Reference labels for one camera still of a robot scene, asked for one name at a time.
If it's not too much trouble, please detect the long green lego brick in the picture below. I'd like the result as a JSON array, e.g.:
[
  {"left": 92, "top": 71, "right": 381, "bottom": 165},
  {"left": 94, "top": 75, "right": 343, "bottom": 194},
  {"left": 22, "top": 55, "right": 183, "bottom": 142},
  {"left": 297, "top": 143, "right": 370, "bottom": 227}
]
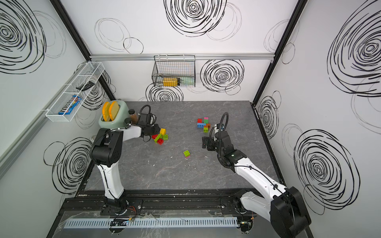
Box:
[{"left": 154, "top": 134, "right": 162, "bottom": 143}]

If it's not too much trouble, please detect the yellow toast slice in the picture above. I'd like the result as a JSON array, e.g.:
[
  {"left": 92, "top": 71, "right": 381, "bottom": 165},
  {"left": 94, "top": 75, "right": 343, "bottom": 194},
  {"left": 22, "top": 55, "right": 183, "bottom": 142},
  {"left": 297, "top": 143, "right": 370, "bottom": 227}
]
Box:
[
  {"left": 109, "top": 101, "right": 120, "bottom": 121},
  {"left": 102, "top": 102, "right": 111, "bottom": 122}
]

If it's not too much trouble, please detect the blue candy packet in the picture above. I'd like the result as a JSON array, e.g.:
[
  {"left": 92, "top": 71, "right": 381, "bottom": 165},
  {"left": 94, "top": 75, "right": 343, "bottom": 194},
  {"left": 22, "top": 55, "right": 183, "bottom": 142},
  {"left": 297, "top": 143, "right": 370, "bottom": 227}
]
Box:
[{"left": 58, "top": 95, "right": 82, "bottom": 115}]

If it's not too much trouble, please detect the mint green toaster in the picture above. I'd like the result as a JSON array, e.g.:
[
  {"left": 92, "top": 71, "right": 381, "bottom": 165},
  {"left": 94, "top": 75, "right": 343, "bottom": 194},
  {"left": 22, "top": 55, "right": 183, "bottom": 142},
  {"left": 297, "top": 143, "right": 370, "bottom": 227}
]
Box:
[{"left": 98, "top": 100, "right": 130, "bottom": 129}]

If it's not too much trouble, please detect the black wire wall basket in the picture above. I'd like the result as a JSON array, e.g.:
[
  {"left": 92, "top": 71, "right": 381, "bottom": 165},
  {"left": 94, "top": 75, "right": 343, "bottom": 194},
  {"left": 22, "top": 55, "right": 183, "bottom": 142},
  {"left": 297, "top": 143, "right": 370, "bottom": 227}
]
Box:
[{"left": 151, "top": 54, "right": 196, "bottom": 87}]

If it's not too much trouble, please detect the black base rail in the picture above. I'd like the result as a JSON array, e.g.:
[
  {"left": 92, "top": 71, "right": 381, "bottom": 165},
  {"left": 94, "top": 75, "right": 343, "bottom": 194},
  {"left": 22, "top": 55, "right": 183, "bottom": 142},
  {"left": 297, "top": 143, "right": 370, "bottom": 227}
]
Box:
[{"left": 59, "top": 188, "right": 263, "bottom": 217}]

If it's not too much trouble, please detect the white slotted cable duct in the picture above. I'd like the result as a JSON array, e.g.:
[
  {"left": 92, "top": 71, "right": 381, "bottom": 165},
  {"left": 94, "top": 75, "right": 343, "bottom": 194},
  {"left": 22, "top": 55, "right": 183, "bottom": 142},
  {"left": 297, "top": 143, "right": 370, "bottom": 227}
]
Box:
[{"left": 63, "top": 217, "right": 239, "bottom": 229}]

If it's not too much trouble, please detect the yellow toast slice left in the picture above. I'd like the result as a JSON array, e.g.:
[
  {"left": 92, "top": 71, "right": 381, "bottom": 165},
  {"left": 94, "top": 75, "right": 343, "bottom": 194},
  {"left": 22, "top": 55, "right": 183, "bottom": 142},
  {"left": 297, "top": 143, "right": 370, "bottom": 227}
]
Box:
[{"left": 102, "top": 102, "right": 111, "bottom": 122}]

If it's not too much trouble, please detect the black remote control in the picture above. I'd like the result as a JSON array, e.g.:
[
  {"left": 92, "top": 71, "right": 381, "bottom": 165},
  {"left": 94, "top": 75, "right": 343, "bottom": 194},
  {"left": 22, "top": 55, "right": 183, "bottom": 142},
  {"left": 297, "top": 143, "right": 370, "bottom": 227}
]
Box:
[{"left": 76, "top": 81, "right": 95, "bottom": 92}]

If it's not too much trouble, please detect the yellow item in basket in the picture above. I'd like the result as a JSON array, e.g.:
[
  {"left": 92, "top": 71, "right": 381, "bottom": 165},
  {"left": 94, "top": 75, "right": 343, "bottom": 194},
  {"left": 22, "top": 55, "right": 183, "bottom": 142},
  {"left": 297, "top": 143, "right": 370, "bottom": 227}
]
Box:
[{"left": 163, "top": 77, "right": 179, "bottom": 87}]

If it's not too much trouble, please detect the lime green lego brick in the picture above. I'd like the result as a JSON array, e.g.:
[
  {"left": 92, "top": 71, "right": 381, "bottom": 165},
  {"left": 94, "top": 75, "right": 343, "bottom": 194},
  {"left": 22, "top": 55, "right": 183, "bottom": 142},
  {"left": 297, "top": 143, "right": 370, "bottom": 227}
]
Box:
[{"left": 183, "top": 150, "right": 190, "bottom": 158}]

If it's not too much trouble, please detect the dark pepper jar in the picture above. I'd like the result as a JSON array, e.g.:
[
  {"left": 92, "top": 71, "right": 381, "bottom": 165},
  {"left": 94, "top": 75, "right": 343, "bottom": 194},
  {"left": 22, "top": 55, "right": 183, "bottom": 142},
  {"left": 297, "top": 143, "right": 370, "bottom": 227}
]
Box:
[{"left": 125, "top": 118, "right": 133, "bottom": 127}]

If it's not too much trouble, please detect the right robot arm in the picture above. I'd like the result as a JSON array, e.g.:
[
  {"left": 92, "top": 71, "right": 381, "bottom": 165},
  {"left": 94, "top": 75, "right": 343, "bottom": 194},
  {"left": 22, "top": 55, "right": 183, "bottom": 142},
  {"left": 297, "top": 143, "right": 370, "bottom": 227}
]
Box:
[{"left": 202, "top": 124, "right": 312, "bottom": 238}]

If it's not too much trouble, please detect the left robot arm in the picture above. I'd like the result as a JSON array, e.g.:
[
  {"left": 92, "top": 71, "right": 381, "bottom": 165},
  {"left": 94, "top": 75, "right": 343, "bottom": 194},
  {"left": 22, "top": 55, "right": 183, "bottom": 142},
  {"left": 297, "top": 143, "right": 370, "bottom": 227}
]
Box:
[{"left": 90, "top": 113, "right": 160, "bottom": 212}]

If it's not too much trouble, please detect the yellow toast slice right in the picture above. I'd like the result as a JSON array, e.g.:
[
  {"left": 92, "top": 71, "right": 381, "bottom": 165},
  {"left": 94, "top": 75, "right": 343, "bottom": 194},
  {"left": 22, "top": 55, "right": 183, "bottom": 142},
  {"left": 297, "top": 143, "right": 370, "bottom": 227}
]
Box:
[{"left": 109, "top": 101, "right": 120, "bottom": 121}]

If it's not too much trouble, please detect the white wire wall shelf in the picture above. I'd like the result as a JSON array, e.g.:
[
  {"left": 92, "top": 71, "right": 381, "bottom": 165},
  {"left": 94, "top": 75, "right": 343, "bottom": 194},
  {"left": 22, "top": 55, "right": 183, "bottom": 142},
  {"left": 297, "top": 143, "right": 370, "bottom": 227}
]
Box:
[{"left": 45, "top": 61, "right": 105, "bottom": 123}]

